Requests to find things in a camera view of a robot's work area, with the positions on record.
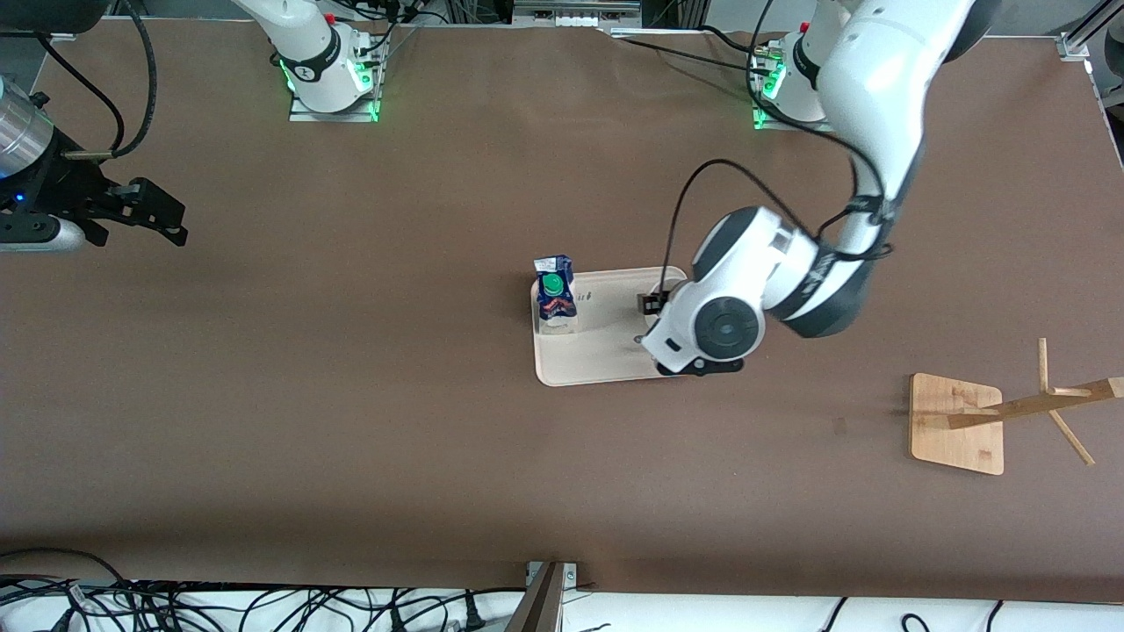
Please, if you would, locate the blue white milk carton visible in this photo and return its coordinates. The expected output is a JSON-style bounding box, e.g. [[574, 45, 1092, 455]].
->
[[534, 255, 580, 337]]

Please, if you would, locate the beige rabbit print tray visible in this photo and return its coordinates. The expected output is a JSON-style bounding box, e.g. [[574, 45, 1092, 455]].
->
[[530, 266, 695, 387]]

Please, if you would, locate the grey power strip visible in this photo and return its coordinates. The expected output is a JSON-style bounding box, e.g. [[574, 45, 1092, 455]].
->
[[513, 0, 643, 29]]

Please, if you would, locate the wooden mug stand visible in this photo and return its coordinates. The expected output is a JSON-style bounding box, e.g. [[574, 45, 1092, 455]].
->
[[910, 338, 1124, 476]]

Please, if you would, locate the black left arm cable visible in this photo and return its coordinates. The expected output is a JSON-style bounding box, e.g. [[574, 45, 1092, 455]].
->
[[666, 158, 895, 301]]

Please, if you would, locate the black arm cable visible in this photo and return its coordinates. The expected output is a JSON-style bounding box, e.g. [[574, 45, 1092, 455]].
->
[[33, 0, 158, 162], [666, 158, 895, 301]]

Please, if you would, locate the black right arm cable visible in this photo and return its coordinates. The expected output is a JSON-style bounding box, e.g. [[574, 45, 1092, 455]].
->
[[33, 0, 158, 162]]

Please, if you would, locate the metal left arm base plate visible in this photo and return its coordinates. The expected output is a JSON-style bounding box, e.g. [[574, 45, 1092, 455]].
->
[[751, 48, 847, 133]]

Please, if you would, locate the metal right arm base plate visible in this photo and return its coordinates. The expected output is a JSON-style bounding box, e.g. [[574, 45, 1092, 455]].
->
[[289, 35, 381, 123]]

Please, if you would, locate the black base power cable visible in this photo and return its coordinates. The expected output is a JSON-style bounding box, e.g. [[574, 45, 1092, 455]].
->
[[613, 25, 778, 75]]

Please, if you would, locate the black looping floor cable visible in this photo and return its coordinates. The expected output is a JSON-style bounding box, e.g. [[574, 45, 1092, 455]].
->
[[0, 548, 141, 632]]

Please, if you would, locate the black long floor cable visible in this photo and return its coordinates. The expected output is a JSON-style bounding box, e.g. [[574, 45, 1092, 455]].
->
[[132, 578, 530, 615]]

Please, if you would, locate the aluminium frame corner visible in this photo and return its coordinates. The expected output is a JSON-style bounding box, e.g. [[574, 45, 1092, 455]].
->
[[1056, 0, 1124, 62]]

